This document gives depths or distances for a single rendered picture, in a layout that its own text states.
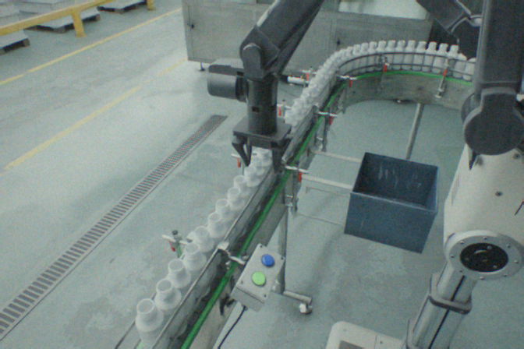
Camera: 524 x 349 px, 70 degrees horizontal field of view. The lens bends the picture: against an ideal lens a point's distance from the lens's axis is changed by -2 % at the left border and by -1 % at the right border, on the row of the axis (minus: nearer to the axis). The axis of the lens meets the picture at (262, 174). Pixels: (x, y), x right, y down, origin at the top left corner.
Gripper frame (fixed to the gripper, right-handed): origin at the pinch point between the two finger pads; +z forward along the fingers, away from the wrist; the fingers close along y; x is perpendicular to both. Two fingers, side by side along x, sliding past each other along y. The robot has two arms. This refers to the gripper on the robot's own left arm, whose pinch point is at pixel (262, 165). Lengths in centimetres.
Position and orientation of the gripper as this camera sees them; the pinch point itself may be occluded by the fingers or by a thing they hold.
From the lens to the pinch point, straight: 78.9
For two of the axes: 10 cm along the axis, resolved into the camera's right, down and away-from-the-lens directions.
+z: 0.0, 8.0, 6.0
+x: 3.8, -5.5, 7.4
